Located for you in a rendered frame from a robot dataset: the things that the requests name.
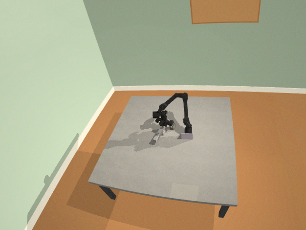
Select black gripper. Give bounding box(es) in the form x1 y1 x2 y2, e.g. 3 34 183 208
155 116 174 127

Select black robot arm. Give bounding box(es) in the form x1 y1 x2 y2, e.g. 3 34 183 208
153 93 192 133

